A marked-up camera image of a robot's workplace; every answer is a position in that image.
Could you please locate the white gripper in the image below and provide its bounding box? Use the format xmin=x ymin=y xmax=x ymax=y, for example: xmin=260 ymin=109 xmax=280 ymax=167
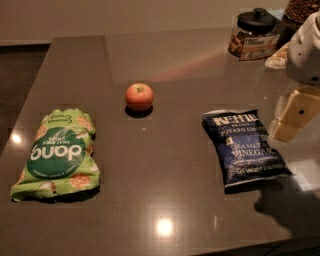
xmin=269 ymin=32 xmax=320 ymax=142

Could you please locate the green rice chip bag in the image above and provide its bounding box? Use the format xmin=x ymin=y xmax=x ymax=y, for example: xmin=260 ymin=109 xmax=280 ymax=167
xmin=10 ymin=109 xmax=100 ymax=202

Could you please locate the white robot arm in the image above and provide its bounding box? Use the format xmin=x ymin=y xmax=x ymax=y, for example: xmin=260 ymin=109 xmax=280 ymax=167
xmin=269 ymin=12 xmax=320 ymax=142

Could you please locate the glass jar of nuts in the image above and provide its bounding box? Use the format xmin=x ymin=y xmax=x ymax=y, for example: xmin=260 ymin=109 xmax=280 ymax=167
xmin=284 ymin=0 xmax=320 ymax=24

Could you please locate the pale snack packet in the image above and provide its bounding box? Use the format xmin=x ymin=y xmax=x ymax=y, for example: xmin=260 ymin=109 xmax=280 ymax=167
xmin=265 ymin=43 xmax=289 ymax=70

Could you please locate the glass jar with black lid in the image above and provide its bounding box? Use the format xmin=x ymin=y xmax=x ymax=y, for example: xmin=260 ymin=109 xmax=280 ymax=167
xmin=228 ymin=8 xmax=279 ymax=61

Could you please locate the blue kettle chips bag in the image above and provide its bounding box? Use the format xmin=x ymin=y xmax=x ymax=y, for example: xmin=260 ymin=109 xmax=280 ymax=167
xmin=202 ymin=109 xmax=292 ymax=188

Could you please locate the red apple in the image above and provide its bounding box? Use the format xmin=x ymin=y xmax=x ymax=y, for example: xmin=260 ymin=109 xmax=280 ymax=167
xmin=125 ymin=83 xmax=153 ymax=112

